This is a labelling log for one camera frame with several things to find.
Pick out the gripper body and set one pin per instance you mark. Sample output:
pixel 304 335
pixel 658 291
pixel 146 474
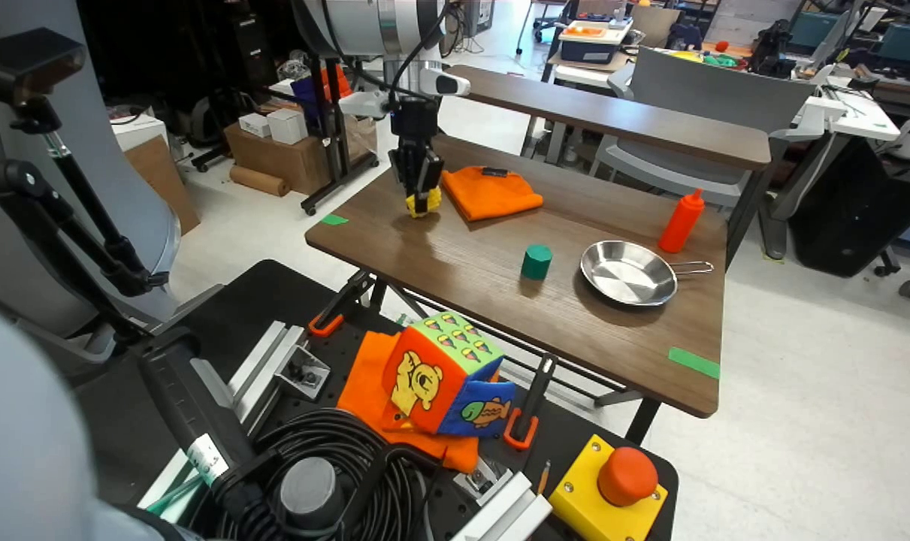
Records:
pixel 415 124

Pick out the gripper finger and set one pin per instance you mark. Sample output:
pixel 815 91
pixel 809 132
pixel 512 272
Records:
pixel 400 174
pixel 429 180

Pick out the yellow block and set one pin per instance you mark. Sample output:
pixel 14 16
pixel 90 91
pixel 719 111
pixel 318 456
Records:
pixel 424 203

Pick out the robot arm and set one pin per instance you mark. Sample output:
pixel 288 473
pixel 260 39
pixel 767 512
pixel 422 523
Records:
pixel 41 225

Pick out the folded orange cloth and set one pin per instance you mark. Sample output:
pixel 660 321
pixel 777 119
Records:
pixel 492 197

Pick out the black stand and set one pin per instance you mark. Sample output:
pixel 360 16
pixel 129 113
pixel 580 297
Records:
pixel 334 150

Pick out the green tape strip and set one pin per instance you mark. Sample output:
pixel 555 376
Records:
pixel 693 363
pixel 334 219

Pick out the row of white boxes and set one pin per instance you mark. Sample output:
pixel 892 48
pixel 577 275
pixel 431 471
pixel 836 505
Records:
pixel 283 125

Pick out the green cylinder block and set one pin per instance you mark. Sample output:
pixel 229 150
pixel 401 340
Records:
pixel 536 263

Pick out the brown paper roll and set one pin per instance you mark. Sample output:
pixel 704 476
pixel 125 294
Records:
pixel 259 181

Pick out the black orange clamp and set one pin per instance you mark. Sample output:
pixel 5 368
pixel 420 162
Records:
pixel 334 312
pixel 531 406

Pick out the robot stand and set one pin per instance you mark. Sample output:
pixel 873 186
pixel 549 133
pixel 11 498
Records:
pixel 274 300

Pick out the blue bin with tray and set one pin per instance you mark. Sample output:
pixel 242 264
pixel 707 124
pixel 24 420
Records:
pixel 594 41

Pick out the long brown table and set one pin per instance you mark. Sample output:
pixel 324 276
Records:
pixel 620 116

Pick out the soft picture cube toy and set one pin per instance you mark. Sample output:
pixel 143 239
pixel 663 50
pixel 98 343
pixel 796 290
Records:
pixel 432 383

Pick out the metal pan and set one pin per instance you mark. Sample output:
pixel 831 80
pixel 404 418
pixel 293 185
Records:
pixel 627 274

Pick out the white topped cardboard box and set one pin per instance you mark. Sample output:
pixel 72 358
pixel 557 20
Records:
pixel 154 165

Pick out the orange squeeze bottle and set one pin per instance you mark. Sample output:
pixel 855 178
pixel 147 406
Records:
pixel 680 225

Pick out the grey chair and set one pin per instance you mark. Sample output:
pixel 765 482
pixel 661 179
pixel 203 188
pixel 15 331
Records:
pixel 710 98

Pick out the black power strip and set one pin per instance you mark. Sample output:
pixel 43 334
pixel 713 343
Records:
pixel 191 406

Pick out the pencil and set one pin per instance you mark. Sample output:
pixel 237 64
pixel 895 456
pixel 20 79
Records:
pixel 543 478

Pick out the yellow emergency stop button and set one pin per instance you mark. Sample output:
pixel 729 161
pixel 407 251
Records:
pixel 605 496

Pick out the white desk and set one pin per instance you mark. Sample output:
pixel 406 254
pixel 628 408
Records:
pixel 860 113

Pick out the aluminium bracket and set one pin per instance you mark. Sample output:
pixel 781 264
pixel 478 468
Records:
pixel 500 503
pixel 274 368

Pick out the camera on mount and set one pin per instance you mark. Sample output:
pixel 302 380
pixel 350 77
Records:
pixel 49 173

